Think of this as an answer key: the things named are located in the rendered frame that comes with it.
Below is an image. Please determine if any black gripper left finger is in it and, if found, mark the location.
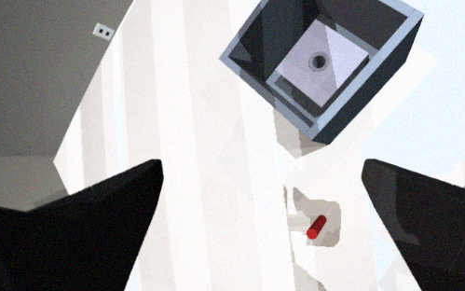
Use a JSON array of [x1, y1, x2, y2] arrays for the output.
[[0, 159, 164, 291]]

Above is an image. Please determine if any white square plate with hole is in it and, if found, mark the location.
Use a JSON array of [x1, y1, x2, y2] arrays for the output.
[[275, 20, 369, 111]]

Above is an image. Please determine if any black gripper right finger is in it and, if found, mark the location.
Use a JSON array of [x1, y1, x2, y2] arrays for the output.
[[361, 158, 465, 291]]

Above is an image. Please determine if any red peg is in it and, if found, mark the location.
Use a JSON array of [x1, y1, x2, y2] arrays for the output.
[[307, 215, 326, 240]]

